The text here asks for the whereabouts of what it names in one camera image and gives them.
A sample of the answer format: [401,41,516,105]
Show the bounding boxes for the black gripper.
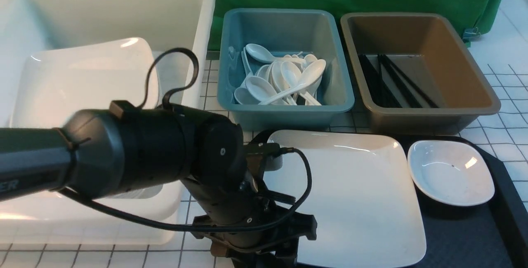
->
[183,178,317,268]

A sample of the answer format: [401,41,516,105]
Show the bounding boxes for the large white square plate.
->
[265,130,427,268]

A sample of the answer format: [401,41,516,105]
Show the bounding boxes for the small white sauce dish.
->
[407,140,495,207]

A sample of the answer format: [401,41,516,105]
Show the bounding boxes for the white ceramic soup spoon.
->
[259,59,326,105]

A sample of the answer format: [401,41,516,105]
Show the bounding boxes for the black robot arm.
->
[0,101,317,268]

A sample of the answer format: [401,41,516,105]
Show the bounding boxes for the top stacked white plate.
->
[9,38,160,128]

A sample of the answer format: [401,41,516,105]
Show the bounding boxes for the pile of white spoons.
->
[233,44,328,105]

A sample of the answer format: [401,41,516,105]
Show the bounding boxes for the black chopsticks in bin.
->
[358,54,439,108]

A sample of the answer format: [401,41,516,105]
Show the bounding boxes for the teal plastic bin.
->
[217,8,355,131]

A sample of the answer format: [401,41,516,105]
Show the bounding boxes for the brown plastic bin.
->
[341,12,500,135]

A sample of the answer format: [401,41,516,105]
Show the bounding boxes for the black serving tray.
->
[250,130,527,268]

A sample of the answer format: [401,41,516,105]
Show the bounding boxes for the large white plastic bin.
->
[1,0,215,249]

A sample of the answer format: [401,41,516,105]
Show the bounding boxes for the metal binder clip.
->
[461,27,481,43]

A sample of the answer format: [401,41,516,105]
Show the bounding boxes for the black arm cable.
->
[58,47,313,254]

